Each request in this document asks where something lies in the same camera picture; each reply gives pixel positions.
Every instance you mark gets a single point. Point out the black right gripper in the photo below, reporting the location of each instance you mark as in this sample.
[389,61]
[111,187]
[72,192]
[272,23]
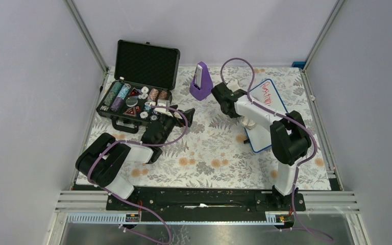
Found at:
[234,115]

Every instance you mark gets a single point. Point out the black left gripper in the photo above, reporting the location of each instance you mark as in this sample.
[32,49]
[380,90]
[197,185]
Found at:
[188,114]

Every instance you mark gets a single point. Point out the blue framed whiteboard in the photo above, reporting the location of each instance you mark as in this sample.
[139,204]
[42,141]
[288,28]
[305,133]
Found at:
[265,92]

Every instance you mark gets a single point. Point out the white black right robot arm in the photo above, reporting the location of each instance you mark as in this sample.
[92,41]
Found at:
[290,139]

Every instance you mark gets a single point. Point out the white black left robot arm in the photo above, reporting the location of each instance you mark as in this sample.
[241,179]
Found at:
[102,160]

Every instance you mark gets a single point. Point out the purple metronome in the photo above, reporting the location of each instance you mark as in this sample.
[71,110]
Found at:
[201,84]

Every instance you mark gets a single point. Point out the floral table mat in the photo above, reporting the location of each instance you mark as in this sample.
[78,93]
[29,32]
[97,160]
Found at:
[213,153]

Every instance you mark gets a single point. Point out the black poker chip case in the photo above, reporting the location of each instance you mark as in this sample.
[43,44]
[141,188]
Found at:
[142,72]

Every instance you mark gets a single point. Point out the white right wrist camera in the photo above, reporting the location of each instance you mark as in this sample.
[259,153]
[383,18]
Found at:
[233,86]

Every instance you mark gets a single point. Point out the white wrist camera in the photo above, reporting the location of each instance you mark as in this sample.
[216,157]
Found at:
[233,86]
[162,106]

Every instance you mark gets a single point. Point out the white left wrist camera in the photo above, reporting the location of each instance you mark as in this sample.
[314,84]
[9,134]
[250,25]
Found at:
[162,106]

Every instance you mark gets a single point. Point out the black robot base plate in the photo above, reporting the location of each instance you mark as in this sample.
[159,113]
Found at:
[169,199]

